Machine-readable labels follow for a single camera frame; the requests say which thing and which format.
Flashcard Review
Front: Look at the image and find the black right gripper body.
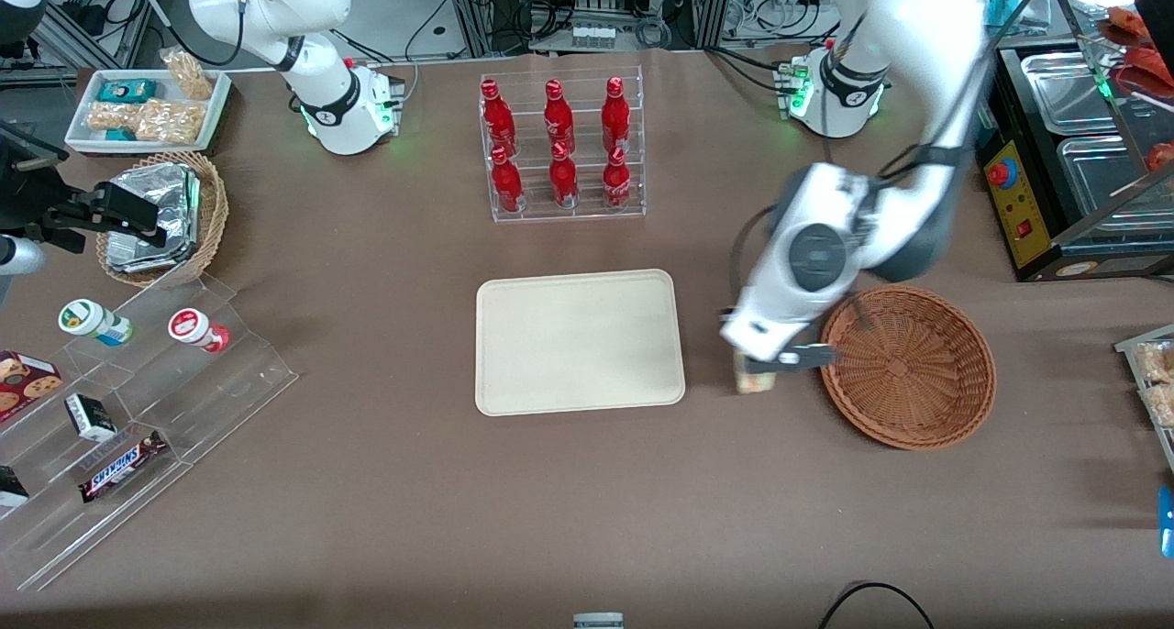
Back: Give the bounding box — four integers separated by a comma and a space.
0, 120, 72, 245

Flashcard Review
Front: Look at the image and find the sandwich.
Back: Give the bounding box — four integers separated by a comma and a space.
734, 349, 779, 396

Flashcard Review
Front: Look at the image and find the light wicker basket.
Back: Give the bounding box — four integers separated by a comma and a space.
95, 150, 229, 289

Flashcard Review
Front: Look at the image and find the brown round wicker basket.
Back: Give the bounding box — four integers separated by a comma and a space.
819, 285, 997, 451

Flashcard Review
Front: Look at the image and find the white rectangular snack tray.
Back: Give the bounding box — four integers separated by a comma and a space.
64, 68, 232, 156

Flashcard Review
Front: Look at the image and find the cream rectangular serving tray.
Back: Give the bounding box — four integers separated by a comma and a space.
474, 269, 687, 417

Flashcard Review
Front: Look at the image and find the clear tray with snacks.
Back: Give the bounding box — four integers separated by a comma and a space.
1114, 325, 1174, 474

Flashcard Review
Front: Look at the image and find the aluminium foil container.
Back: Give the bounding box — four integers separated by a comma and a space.
108, 163, 203, 247
105, 230, 198, 274

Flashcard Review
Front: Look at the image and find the green lidded yogurt cup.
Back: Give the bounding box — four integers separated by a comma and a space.
59, 299, 133, 347

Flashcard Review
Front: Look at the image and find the clear bag of nuts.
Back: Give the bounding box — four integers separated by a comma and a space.
87, 102, 143, 133
136, 99, 207, 146
161, 48, 215, 100

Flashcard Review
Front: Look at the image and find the red lidded yogurt cup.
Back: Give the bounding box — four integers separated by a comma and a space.
168, 308, 231, 353

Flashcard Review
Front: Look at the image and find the chocolate chip cookie box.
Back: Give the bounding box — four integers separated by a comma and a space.
0, 350, 63, 423

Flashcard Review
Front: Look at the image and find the small black white carton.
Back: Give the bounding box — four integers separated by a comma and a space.
64, 393, 118, 443

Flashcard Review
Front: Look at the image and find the clear acrylic tiered display stand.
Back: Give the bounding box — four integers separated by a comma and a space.
0, 276, 299, 593

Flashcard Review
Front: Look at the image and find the red cola bottle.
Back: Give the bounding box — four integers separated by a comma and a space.
601, 77, 632, 151
481, 79, 516, 158
602, 145, 633, 210
490, 146, 526, 214
548, 140, 580, 210
543, 79, 575, 153

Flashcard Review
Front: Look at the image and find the clear acrylic bottle rack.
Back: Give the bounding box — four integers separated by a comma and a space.
479, 65, 647, 224

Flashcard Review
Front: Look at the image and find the Snickers chocolate bar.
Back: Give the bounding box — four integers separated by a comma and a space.
78, 430, 169, 504

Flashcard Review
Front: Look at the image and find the black food warmer unit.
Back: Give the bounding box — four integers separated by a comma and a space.
974, 47, 1174, 283

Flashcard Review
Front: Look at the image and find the stainless steel food pan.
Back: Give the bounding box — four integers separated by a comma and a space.
1059, 137, 1174, 231
1021, 51, 1115, 137

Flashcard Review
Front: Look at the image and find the aluminium equipment rack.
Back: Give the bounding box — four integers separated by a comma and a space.
440, 0, 735, 57

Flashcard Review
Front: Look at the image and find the glass display cover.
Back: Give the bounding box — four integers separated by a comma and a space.
1046, 0, 1174, 249

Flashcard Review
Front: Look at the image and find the black looped cable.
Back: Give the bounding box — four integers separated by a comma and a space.
819, 581, 936, 629

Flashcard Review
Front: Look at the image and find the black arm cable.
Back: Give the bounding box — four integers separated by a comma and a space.
876, 0, 1056, 181

